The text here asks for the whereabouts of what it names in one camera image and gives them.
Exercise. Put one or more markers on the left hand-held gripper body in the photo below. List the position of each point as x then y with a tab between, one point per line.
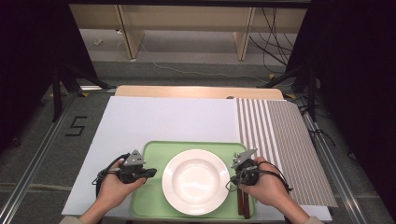
132	172

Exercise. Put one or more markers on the dark curtain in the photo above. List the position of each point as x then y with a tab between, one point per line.
351	77
28	62

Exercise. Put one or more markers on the white board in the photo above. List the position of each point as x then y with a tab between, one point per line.
171	118

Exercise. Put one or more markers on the green plastic tray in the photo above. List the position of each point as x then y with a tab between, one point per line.
149	199

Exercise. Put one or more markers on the person's left hand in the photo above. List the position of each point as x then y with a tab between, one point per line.
115	191

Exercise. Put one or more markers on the black metal stand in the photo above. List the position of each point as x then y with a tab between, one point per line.
312	93
56	93

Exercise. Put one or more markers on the light wooden table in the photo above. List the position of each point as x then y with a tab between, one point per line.
199	92

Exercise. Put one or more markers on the metal floor rail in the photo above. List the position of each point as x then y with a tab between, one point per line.
34	158
330	161

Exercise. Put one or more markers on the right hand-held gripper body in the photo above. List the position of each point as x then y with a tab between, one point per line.
246	172

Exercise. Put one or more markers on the light wooden bench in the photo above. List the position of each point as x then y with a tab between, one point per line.
186	17

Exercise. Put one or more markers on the white round plate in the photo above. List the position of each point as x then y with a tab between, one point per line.
196	182

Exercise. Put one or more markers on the person's right hand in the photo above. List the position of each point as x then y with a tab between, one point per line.
271	186

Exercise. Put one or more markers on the grey striped cloth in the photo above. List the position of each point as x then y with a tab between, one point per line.
289	140

